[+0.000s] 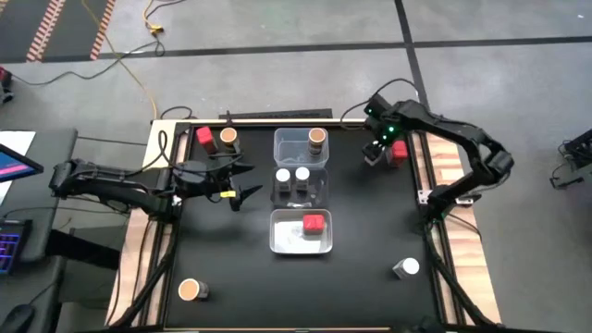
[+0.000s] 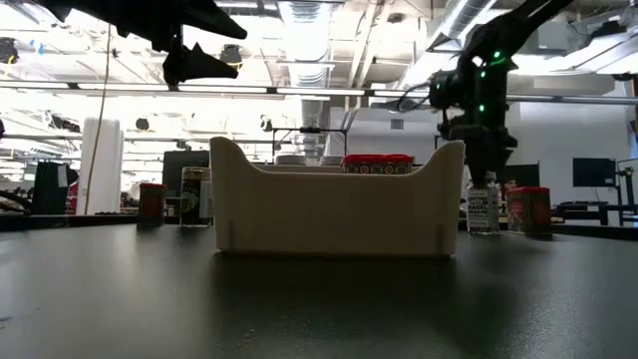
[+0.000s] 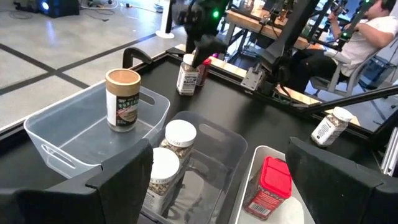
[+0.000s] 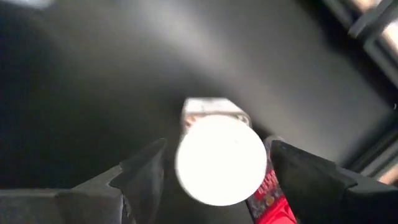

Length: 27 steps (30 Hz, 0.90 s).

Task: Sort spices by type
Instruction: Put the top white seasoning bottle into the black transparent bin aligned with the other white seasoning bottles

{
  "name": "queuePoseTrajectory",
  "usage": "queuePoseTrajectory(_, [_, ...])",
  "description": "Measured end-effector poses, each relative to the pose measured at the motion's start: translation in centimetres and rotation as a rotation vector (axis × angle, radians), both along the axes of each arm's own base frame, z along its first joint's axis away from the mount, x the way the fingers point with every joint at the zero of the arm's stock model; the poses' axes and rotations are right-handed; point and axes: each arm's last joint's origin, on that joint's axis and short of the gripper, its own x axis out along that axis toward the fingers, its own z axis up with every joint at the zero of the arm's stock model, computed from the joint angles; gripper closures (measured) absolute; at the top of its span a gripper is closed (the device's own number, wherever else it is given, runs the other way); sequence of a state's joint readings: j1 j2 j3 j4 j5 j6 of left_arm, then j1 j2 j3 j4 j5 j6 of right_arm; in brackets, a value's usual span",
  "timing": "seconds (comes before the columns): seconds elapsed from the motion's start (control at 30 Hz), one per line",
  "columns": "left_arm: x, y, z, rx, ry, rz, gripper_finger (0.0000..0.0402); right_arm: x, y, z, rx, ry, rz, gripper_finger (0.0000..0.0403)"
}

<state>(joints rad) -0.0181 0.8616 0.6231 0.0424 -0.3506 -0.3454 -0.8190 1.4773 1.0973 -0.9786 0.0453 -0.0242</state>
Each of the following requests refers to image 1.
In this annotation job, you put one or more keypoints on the black table clamp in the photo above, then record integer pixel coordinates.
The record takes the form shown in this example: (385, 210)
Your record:
(229, 118)

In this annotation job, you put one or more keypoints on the silver metal mounting bracket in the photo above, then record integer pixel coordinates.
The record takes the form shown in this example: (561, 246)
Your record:
(423, 196)

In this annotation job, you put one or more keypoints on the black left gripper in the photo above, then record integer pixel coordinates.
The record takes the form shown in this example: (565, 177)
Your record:
(217, 180)

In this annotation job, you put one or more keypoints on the white plastic bin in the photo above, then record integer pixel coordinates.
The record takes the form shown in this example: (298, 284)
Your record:
(289, 238)

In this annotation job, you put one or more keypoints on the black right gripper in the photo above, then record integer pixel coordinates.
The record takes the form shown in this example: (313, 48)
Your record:
(386, 134)

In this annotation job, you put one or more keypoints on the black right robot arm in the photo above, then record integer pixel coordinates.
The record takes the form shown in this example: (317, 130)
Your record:
(462, 134)

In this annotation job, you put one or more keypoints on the yellow tape tag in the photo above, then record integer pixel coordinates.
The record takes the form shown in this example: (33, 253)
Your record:
(227, 194)

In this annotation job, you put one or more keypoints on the backlit computer keyboard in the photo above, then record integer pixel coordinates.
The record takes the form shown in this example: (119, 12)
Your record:
(11, 247)

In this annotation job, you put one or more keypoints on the red lid spice jar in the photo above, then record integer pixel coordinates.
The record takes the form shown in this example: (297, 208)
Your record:
(313, 223)
(204, 135)
(398, 149)

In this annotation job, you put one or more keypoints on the black computer mouse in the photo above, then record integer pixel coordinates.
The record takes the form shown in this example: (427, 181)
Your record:
(13, 319)

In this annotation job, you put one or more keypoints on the laptop computer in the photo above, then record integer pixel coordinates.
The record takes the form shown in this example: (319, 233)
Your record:
(51, 148)

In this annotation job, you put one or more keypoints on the brown lid spice jar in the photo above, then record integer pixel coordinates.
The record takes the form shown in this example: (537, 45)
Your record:
(228, 135)
(316, 135)
(188, 289)

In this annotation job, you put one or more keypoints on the clear plastic bin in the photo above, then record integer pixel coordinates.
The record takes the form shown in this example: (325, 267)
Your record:
(291, 152)
(319, 199)

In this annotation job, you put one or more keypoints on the white paper sheet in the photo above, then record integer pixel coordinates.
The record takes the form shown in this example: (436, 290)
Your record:
(16, 139)

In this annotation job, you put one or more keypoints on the black orange striped floor mat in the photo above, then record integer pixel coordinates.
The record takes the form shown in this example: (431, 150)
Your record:
(78, 28)

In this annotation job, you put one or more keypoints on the black desk beam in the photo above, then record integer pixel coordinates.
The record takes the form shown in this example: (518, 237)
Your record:
(83, 250)

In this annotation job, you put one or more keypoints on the white lid spice jar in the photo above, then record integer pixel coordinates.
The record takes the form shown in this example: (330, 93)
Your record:
(302, 173)
(282, 175)
(409, 266)
(373, 159)

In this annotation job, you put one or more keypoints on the angled computer monitor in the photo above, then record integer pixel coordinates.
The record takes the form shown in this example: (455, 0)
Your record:
(14, 164)

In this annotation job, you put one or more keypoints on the red and black device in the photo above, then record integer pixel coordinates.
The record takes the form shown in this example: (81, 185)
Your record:
(4, 76)

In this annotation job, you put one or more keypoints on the long black power strip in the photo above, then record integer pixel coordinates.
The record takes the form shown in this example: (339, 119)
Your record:
(277, 114)

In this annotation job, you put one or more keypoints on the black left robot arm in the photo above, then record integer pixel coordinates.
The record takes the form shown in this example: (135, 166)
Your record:
(115, 178)

